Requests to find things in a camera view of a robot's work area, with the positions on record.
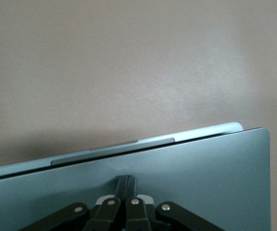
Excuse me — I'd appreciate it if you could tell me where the silver grey laptop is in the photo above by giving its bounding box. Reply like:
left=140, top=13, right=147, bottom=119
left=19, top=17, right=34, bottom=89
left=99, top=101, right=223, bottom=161
left=0, top=122, right=271, bottom=231

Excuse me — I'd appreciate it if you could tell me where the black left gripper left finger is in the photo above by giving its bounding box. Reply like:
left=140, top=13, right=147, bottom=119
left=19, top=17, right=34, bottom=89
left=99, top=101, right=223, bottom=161
left=20, top=176, right=129, bottom=231

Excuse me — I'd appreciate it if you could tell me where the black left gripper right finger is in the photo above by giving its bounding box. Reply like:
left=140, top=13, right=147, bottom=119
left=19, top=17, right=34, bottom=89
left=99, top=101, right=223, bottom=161
left=126, top=176, right=226, bottom=231

